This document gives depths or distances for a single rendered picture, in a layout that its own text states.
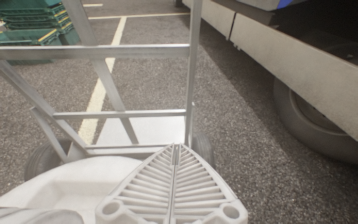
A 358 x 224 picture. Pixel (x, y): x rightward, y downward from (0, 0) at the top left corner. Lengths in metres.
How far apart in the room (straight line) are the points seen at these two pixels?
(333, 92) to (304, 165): 0.43
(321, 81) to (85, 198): 1.00
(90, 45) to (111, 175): 0.36
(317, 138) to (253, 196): 0.49
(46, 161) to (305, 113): 1.36
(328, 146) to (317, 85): 0.34
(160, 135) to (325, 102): 0.84
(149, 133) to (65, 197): 0.53
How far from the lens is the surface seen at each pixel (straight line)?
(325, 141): 1.06
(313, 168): 1.10
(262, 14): 1.20
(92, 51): 0.45
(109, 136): 1.00
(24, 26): 2.64
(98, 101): 1.30
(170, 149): 0.16
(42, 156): 0.78
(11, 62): 2.45
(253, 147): 0.97
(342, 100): 0.85
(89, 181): 0.48
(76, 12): 0.44
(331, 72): 0.86
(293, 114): 1.14
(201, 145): 0.59
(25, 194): 0.55
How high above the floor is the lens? 0.75
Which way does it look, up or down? 47 degrees down
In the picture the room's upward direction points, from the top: straight up
